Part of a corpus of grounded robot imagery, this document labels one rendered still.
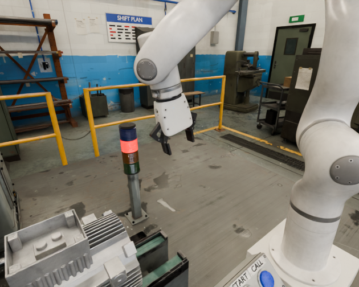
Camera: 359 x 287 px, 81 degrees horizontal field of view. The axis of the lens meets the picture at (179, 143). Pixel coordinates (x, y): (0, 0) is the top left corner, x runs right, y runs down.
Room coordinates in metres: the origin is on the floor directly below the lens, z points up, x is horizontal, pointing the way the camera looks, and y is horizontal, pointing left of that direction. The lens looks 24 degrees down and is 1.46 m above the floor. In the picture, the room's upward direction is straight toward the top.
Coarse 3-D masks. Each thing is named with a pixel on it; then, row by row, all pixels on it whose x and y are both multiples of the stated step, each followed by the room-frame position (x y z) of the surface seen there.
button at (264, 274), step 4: (264, 272) 0.26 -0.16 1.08; (268, 272) 0.27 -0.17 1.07; (260, 276) 0.26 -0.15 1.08; (264, 276) 0.26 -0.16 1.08; (268, 276) 0.26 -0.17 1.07; (260, 280) 0.25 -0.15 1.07; (264, 280) 0.25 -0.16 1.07; (268, 280) 0.25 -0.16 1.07; (272, 280) 0.26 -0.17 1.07; (264, 284) 0.25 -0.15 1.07; (268, 284) 0.25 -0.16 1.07; (272, 284) 0.25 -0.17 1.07
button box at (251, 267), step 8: (248, 256) 0.32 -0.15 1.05; (256, 256) 0.30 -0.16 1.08; (264, 256) 0.29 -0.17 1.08; (240, 264) 0.30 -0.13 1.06; (248, 264) 0.28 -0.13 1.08; (256, 264) 0.28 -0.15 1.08; (264, 264) 0.28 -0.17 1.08; (232, 272) 0.28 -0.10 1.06; (240, 272) 0.26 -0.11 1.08; (248, 272) 0.26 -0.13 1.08; (256, 272) 0.27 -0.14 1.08; (272, 272) 0.27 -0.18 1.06; (224, 280) 0.26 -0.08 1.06; (232, 280) 0.25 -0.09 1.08; (240, 280) 0.25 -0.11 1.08; (248, 280) 0.25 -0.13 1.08; (256, 280) 0.25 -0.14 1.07; (280, 280) 0.27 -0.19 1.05
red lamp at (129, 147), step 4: (120, 140) 0.70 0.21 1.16; (136, 140) 0.71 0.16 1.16; (124, 144) 0.68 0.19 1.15; (128, 144) 0.68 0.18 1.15; (132, 144) 0.69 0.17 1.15; (136, 144) 0.70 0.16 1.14; (124, 148) 0.68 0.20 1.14; (128, 148) 0.68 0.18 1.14; (132, 148) 0.69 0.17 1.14; (136, 148) 0.70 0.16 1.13; (124, 152) 0.68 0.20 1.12; (128, 152) 0.68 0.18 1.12; (132, 152) 0.68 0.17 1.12
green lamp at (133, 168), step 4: (124, 164) 0.69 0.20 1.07; (128, 164) 0.68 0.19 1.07; (132, 164) 0.68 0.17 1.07; (136, 164) 0.69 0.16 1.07; (124, 168) 0.69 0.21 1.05; (128, 168) 0.68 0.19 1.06; (132, 168) 0.68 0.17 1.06; (136, 168) 0.69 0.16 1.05; (128, 172) 0.68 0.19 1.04; (132, 172) 0.68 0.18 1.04; (136, 172) 0.69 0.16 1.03
